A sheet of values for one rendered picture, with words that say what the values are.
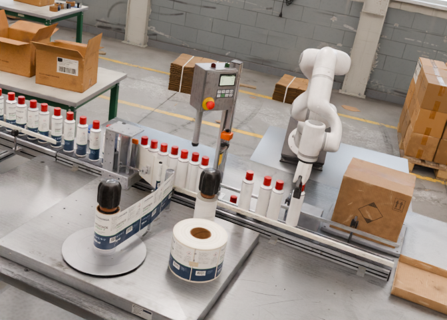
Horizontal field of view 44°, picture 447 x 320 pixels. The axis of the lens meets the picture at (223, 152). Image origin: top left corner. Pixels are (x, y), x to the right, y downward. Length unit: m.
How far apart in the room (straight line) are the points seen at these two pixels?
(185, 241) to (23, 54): 2.48
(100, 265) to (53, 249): 0.20
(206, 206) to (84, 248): 0.48
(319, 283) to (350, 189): 0.47
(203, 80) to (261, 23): 5.51
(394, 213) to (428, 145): 3.19
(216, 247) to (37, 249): 0.65
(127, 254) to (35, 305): 0.92
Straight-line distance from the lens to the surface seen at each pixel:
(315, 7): 7.69
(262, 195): 2.41
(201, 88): 2.38
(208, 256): 1.99
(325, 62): 2.37
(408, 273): 2.52
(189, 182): 2.54
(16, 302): 2.96
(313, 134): 2.23
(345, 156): 3.48
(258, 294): 2.14
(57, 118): 2.83
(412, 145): 5.69
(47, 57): 3.98
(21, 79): 4.14
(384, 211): 2.54
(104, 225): 2.04
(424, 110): 5.58
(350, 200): 2.55
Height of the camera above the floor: 2.13
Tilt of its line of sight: 24 degrees down
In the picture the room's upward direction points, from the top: 10 degrees clockwise
